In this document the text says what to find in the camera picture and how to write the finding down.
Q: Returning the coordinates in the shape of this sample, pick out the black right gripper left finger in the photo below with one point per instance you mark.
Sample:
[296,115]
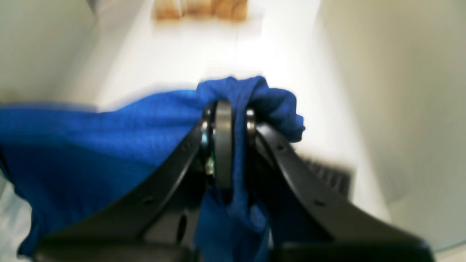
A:
[156,221]

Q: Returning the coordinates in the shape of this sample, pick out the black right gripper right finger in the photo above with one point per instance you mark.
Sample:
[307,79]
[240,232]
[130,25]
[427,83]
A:
[308,221]

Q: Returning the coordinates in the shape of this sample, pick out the blue t-shirt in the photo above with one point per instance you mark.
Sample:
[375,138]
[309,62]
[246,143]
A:
[68,163]

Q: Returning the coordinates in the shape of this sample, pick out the orange white box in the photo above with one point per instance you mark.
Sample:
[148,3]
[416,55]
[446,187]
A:
[232,10]

